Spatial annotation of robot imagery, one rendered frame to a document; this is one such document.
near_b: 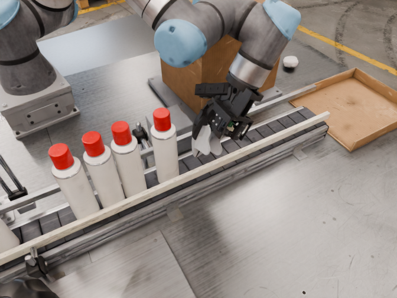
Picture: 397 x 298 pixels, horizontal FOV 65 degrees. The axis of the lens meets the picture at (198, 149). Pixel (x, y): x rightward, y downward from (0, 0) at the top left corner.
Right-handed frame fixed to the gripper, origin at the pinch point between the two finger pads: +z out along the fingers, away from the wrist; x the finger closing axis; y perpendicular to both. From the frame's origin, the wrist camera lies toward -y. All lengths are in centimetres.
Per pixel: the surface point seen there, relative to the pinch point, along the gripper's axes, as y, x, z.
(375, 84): -3, 66, -29
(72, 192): 3.2, -27.1, 8.6
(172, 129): 2.0, -11.2, -6.4
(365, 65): -92, 238, -30
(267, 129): -1.6, 23.3, -7.1
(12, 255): 4.5, -35.0, 23.2
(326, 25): -166, 263, -44
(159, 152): 2.1, -11.6, -0.5
